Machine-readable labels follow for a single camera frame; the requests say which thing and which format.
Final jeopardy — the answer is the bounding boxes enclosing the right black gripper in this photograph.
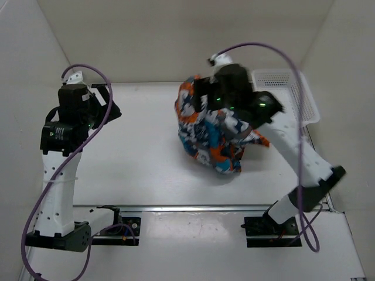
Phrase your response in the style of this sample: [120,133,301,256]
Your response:
[191,76,239,113]

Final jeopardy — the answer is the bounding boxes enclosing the colourful patterned shorts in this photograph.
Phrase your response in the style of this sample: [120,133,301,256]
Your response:
[174,76,270,174]

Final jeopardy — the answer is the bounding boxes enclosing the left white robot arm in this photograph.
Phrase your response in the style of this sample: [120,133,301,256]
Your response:
[25,83,123,252]

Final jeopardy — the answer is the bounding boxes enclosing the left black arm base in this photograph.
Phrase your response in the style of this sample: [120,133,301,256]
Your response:
[86,205,141,246]

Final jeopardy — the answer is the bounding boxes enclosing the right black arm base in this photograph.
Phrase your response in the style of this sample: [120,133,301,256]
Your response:
[241,216,302,248]

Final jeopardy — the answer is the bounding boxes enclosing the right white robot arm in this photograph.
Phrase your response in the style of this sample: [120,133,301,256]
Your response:
[194,63,346,234]

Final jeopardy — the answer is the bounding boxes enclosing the white perforated plastic basket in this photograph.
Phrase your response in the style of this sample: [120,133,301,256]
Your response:
[251,68,321,126]

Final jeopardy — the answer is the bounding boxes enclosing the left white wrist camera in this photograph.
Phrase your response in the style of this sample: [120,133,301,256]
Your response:
[62,71,85,85]

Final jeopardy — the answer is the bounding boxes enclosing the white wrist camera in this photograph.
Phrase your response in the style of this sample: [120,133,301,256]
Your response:
[62,71,85,85]
[207,53,233,68]

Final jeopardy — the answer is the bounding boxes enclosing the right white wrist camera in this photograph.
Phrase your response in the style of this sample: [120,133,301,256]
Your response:
[207,53,233,68]

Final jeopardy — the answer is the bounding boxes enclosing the aluminium front rail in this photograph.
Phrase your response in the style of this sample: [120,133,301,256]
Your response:
[73,204,333,213]

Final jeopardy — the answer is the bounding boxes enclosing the right aluminium side rail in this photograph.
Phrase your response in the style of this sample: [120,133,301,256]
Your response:
[304,126,335,212]

